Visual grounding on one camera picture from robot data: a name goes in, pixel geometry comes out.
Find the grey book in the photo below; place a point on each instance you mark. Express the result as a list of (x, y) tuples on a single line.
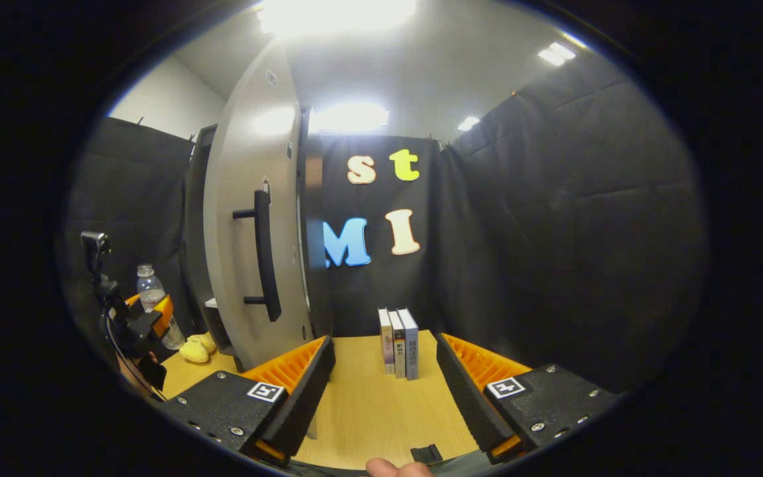
[(398, 344)]

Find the grey cabinet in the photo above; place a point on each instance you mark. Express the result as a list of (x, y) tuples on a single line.
[(193, 199)]

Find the black backdrop cloth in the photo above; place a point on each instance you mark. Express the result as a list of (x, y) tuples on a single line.
[(554, 232)]

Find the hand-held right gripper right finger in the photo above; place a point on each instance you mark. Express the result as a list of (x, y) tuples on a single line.
[(467, 397)]

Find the ceiling light panel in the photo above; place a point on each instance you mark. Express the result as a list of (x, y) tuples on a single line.
[(348, 118), (335, 14), (468, 124), (557, 53)]

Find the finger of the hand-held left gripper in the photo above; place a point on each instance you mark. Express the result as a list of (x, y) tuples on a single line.
[(164, 317), (133, 300)]

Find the pale yellow plush toy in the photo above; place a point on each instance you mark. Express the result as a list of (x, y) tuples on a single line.
[(196, 350)]

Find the clear plastic bottle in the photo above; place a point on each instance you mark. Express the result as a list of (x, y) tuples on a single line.
[(150, 288)]

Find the blue book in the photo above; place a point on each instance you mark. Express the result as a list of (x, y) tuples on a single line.
[(411, 344)]

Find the grey cabinet door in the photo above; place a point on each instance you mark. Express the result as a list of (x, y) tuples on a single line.
[(242, 165)]

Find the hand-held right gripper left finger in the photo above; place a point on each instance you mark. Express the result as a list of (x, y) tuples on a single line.
[(305, 397)]

